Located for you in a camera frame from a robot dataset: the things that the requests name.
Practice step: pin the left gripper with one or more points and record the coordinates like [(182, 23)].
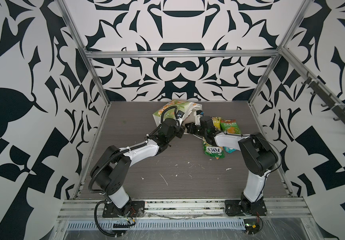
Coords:
[(181, 131)]

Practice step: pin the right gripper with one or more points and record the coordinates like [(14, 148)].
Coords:
[(191, 130)]

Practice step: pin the white floral paper bag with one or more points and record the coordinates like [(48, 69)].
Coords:
[(187, 114)]

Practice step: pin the yellow snack packet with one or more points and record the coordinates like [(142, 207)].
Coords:
[(217, 122)]

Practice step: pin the green Fox's candy packet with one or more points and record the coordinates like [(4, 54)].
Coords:
[(213, 151)]

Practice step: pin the green snack packet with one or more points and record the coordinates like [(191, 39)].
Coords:
[(230, 126)]

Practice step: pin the teal snack packet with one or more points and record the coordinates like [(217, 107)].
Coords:
[(229, 150)]

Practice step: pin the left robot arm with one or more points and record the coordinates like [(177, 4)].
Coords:
[(109, 173)]

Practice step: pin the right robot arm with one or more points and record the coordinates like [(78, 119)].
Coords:
[(259, 157)]

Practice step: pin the small electronics board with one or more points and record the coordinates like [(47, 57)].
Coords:
[(253, 226)]

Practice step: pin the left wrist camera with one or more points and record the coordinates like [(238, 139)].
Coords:
[(179, 115)]

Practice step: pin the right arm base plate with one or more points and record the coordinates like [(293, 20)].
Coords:
[(245, 208)]

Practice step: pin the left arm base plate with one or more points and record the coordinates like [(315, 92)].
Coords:
[(124, 208)]

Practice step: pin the white slotted cable duct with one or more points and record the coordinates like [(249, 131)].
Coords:
[(180, 224)]

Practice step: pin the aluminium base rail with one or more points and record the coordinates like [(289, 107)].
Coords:
[(185, 208)]

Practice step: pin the black wall hook rack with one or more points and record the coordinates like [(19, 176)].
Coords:
[(330, 101)]

